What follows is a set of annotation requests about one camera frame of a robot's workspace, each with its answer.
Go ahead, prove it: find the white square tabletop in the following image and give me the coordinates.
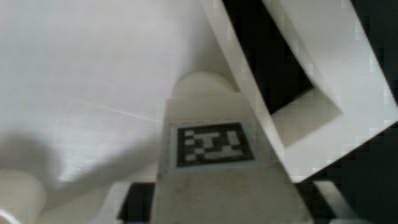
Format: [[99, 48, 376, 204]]
[[0, 0, 285, 224]]

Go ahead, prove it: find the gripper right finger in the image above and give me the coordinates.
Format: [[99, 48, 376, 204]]
[[314, 181, 362, 224]]

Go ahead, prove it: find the white leg with tags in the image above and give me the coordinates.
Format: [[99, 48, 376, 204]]
[[150, 71, 312, 224]]

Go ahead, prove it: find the white right fence piece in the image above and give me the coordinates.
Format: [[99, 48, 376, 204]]
[[259, 0, 398, 184]]

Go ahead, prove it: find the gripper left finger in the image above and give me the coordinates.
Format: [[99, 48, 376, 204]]
[[94, 182, 131, 224]]

